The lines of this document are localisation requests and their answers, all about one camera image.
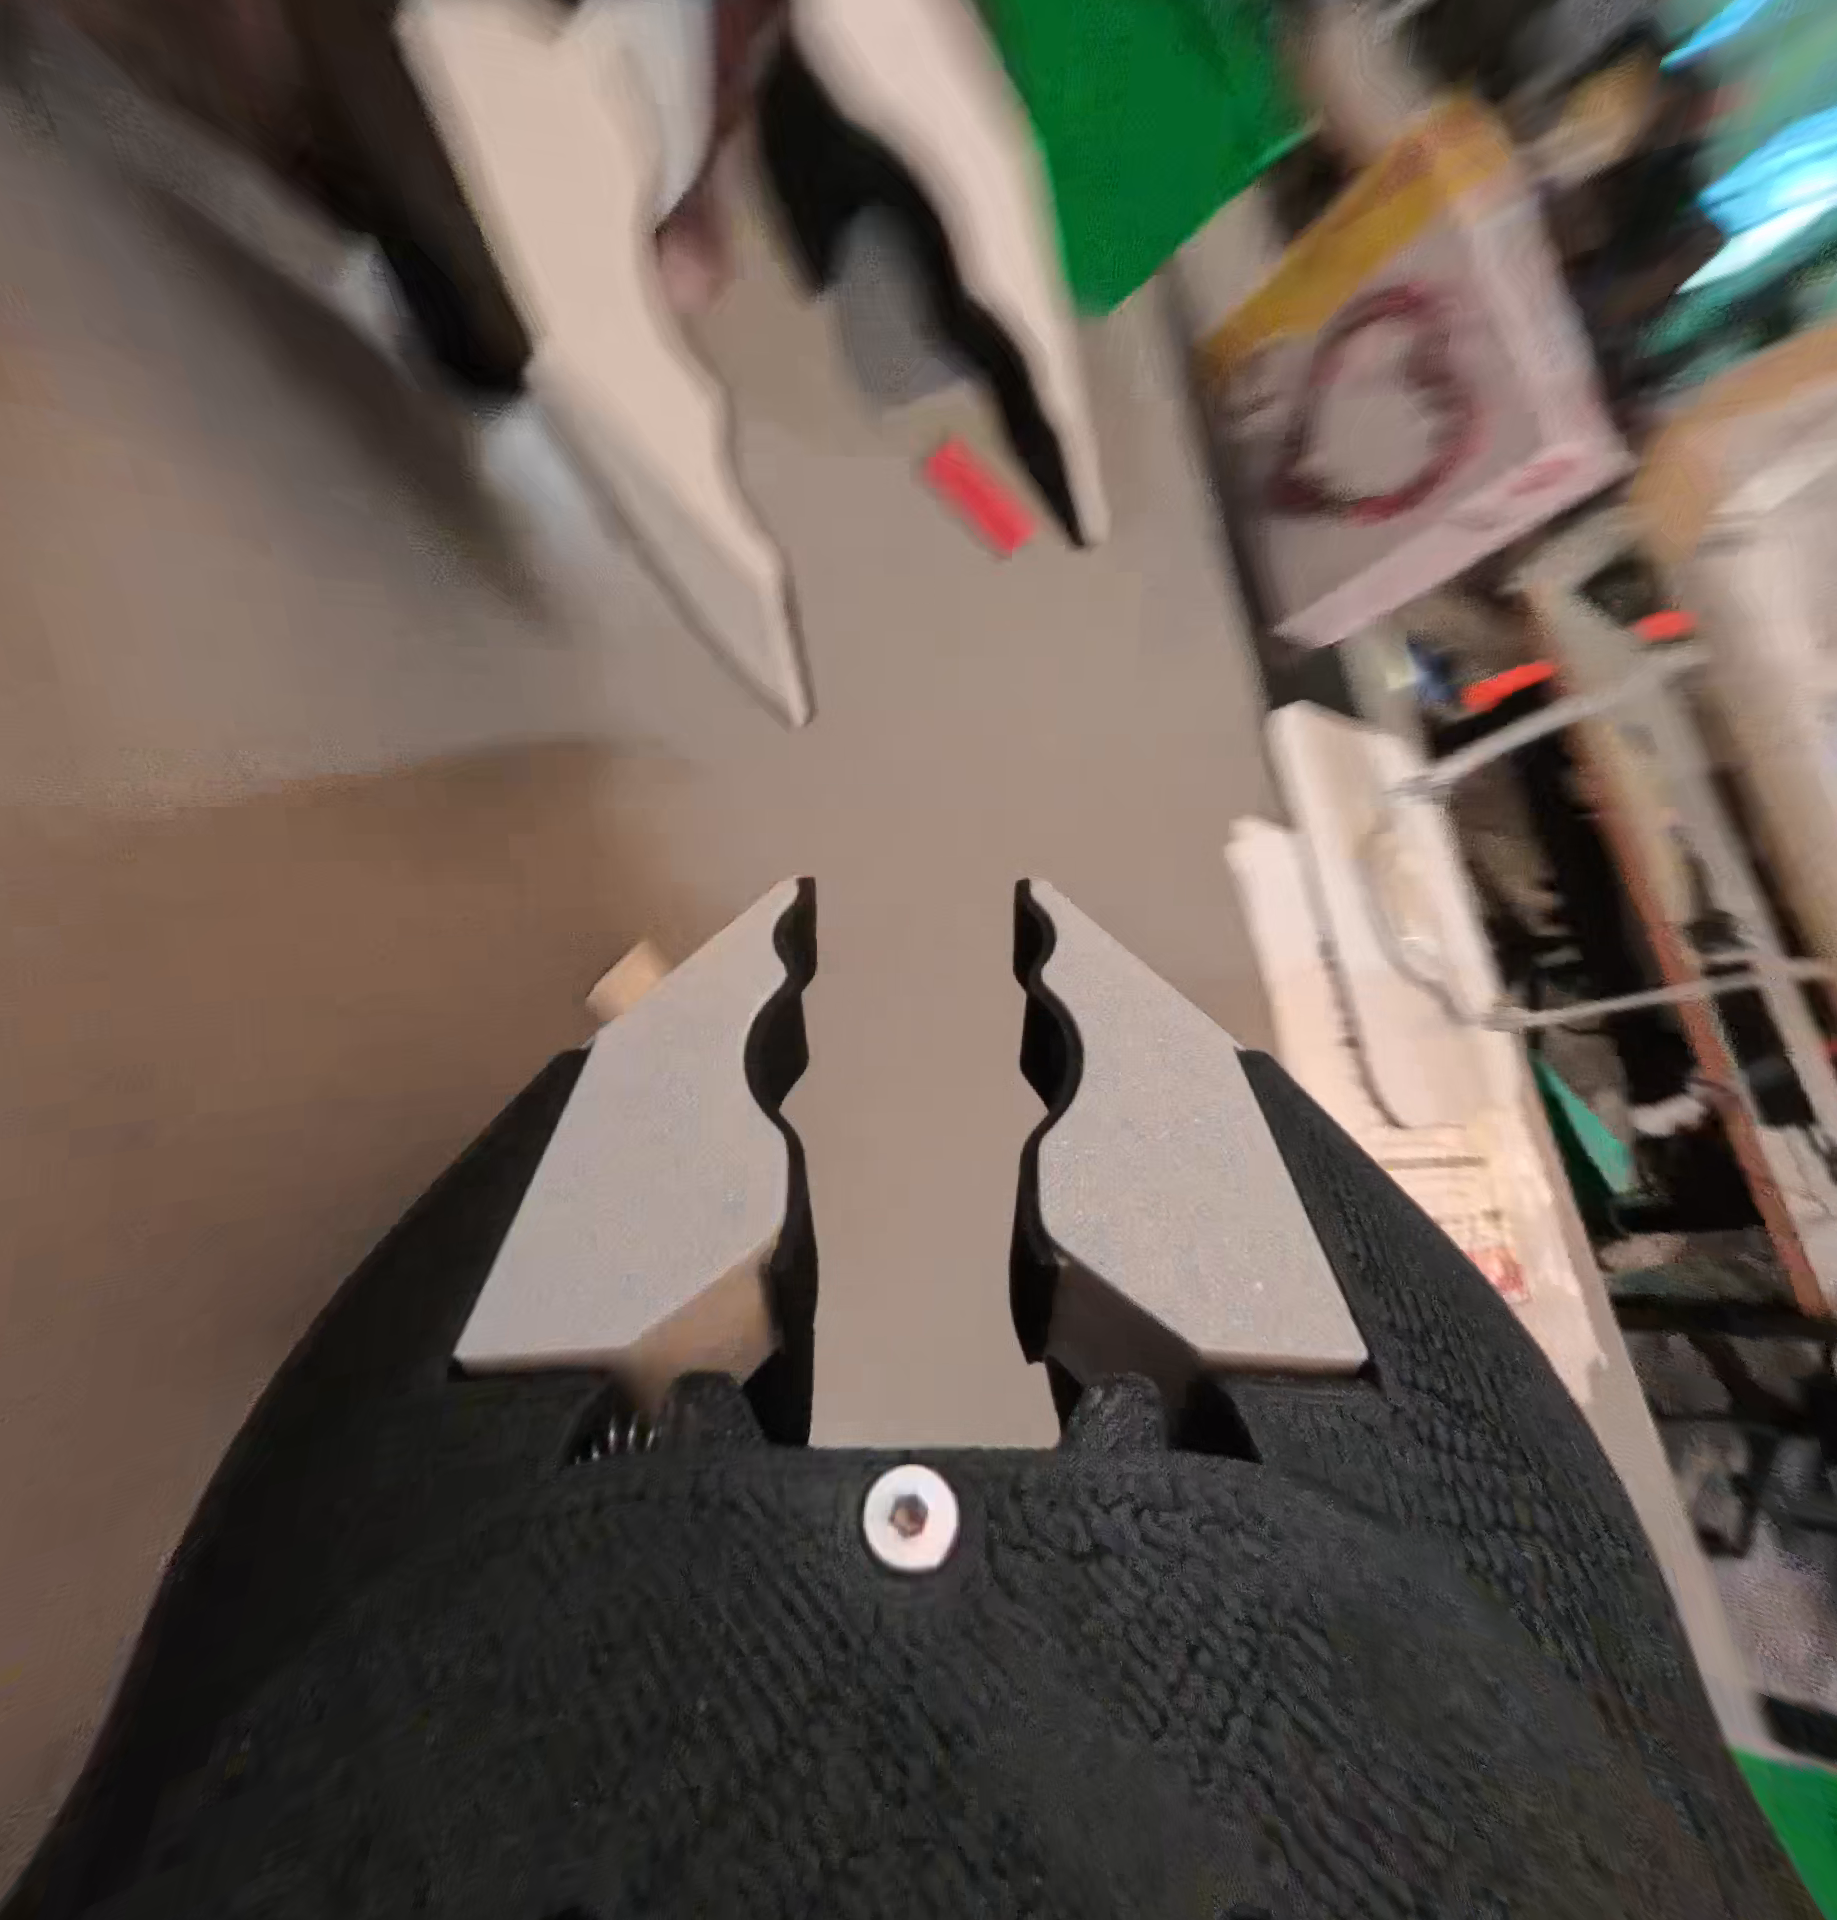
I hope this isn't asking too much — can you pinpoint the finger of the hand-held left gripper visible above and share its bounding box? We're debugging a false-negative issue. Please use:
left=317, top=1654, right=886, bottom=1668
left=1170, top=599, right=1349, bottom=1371
left=762, top=0, right=1112, bottom=550
left=400, top=0, right=814, bottom=730

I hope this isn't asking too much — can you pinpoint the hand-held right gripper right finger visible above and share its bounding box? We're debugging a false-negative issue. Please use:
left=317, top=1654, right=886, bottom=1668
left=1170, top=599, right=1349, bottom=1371
left=1012, top=876, right=1374, bottom=1396

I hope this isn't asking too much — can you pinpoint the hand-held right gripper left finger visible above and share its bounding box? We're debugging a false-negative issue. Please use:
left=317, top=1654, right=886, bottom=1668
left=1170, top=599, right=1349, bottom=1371
left=452, top=876, right=818, bottom=1410

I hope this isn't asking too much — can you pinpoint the red lego plate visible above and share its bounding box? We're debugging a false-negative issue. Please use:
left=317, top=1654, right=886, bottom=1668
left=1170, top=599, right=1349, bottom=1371
left=922, top=436, right=1039, bottom=557

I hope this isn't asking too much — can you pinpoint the lego set box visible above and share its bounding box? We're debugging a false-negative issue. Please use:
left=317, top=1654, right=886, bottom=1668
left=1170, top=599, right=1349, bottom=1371
left=1180, top=95, right=1637, bottom=648

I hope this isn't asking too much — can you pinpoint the green plastic bin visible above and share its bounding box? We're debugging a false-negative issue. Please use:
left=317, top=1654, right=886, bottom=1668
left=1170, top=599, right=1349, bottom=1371
left=977, top=0, right=1316, bottom=316
left=1727, top=1745, right=1837, bottom=1920

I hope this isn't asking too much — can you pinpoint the clear plastic bag with papers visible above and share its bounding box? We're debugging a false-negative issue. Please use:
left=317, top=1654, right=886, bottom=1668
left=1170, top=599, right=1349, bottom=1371
left=1367, top=1116, right=1610, bottom=1404

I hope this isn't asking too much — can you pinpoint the wooden book stand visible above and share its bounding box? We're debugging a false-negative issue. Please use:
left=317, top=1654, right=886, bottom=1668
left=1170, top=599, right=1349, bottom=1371
left=1225, top=345, right=1837, bottom=1133

